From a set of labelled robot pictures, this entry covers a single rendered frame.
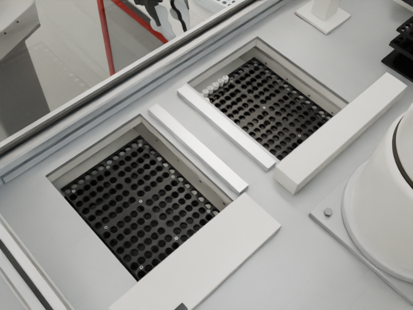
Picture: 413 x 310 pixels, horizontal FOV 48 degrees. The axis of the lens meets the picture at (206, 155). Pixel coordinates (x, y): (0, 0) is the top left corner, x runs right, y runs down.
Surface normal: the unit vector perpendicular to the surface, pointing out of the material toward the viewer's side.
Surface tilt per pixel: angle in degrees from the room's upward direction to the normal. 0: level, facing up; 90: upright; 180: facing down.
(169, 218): 0
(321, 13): 90
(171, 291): 0
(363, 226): 90
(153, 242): 0
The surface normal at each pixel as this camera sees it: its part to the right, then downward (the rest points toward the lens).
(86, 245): 0.04, -0.56
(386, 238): -0.76, 0.51
